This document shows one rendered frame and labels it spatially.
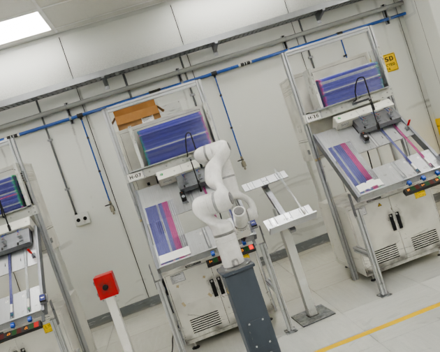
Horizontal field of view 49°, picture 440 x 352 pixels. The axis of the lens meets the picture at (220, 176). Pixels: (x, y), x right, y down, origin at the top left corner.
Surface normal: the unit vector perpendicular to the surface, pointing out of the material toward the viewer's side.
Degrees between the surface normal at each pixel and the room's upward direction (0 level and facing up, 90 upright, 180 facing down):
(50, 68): 90
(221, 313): 90
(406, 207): 90
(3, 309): 47
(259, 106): 90
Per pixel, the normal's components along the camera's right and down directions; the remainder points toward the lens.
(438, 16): 0.12, 0.01
